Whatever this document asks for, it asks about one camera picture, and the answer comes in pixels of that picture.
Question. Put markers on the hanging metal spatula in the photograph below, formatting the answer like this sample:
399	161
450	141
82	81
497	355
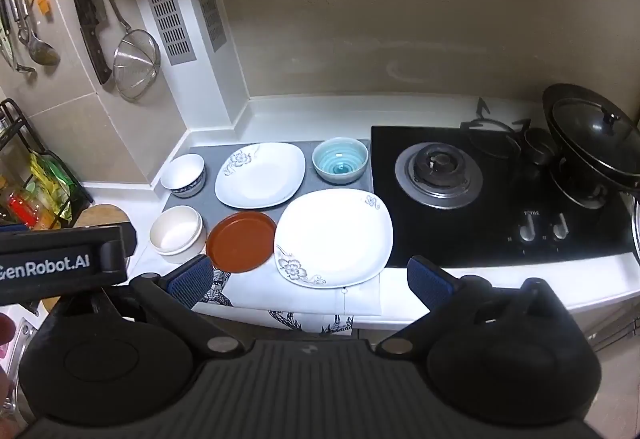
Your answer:
7	39

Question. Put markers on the green yellow packet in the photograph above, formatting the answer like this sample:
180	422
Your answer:
49	179

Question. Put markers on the hanging cleaver knife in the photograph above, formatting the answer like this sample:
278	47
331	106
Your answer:
86	4

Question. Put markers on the white black printed cloth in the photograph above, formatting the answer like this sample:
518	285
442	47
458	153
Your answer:
260	290

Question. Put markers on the stainless steel pot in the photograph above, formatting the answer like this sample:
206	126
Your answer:
635	226

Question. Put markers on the black glass gas stove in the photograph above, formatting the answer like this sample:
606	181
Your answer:
500	234

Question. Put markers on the large white floral plate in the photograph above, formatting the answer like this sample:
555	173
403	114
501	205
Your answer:
334	239

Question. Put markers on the small dark pot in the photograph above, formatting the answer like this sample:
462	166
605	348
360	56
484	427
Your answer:
537	145

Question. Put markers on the shiny steel bowl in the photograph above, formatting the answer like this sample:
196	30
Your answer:
184	171

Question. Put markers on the red bottle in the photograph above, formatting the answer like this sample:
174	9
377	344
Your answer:
21	209

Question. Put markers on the small white floral plate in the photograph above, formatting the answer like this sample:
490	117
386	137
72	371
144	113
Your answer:
262	176

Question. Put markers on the round wooden cutting board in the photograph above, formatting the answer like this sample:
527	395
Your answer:
100	215

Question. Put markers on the small orange hanging item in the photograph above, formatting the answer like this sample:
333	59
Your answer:
44	4

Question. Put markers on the hanging metal ladle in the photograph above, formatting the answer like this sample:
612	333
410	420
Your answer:
44	53

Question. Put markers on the glass wok lid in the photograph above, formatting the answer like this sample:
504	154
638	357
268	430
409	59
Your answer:
592	126

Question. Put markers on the grey mat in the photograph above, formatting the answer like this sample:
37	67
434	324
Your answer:
210	154

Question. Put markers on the cream bowl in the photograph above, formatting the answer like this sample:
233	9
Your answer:
176	230

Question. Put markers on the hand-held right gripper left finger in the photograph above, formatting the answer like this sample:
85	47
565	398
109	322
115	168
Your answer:
192	280

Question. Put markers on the brown round plate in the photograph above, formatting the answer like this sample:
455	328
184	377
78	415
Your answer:
241	241

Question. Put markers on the black wok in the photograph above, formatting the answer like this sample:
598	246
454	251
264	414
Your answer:
605	169

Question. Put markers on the hanging metal mesh strainer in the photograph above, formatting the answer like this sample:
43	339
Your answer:
136	64

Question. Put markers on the wide metal vent grille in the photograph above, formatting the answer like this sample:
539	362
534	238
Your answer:
165	6

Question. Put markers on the person's left hand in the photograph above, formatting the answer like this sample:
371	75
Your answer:
5	328

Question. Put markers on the teal ribbed bowl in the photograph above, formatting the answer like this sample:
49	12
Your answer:
341	161

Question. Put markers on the black iron pot support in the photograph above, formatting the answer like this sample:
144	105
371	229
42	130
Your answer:
492	123

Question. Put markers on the metal stove knob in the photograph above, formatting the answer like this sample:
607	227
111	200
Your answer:
527	230
561	225

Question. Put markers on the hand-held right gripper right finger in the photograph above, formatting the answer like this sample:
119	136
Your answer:
430	283

